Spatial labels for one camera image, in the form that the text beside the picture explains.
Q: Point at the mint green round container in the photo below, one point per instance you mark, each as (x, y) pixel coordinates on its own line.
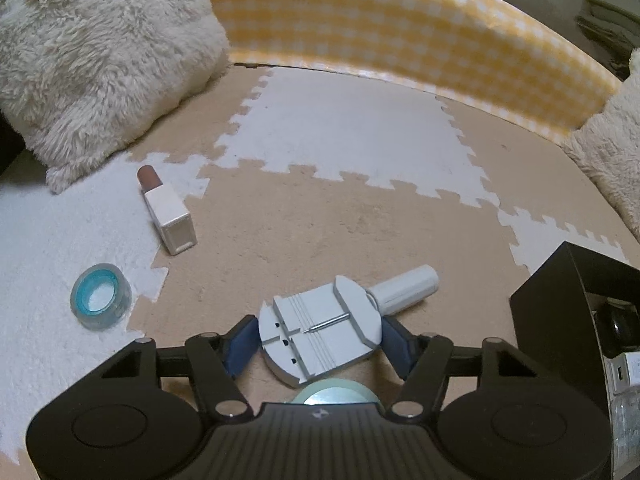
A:
(330, 392)

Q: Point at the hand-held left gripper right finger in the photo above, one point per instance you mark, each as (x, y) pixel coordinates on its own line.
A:
(397, 350)

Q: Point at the clear blue tape roll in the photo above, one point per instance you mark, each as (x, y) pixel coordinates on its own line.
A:
(80, 295)

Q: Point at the yellow checkered bed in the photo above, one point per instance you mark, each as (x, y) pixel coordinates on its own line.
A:
(400, 25)

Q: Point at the beige white foam puzzle mat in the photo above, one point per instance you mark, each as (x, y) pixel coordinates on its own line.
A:
(310, 200)

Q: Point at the grey watch link remover tool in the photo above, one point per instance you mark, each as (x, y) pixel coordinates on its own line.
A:
(320, 330)

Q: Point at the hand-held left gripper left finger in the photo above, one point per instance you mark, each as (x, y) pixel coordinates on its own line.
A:
(240, 347)

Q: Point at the white charger adapter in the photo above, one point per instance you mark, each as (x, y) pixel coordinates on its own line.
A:
(627, 372)

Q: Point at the clear plastic parts box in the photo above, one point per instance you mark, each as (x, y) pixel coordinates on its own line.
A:
(627, 430)

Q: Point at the black cardboard box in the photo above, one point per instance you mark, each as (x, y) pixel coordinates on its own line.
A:
(550, 320)

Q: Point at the brown cap nail polish bottle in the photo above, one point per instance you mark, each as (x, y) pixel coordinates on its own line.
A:
(167, 210)

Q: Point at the small fluffy white pillow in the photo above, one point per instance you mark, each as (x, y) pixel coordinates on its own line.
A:
(612, 150)

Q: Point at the stack of folded blankets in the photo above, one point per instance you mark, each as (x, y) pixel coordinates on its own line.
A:
(605, 30)

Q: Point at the large fluffy white pillow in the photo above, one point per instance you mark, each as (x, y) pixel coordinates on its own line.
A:
(100, 55)

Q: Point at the black oval case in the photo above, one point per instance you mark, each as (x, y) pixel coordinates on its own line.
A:
(622, 327)

